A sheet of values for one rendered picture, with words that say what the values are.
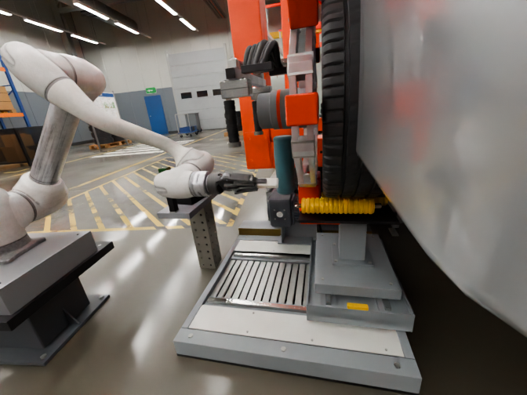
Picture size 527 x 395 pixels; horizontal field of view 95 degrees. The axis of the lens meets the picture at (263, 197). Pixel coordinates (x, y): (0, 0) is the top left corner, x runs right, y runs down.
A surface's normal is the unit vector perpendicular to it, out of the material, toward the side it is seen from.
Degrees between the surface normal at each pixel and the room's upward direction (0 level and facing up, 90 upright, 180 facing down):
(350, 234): 90
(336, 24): 58
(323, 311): 90
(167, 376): 0
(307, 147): 90
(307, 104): 90
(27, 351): 0
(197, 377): 0
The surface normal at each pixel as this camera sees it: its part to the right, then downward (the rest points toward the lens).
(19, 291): 0.99, -0.05
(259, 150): -0.22, 0.36
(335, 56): -0.24, 0.04
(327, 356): -0.09, -0.93
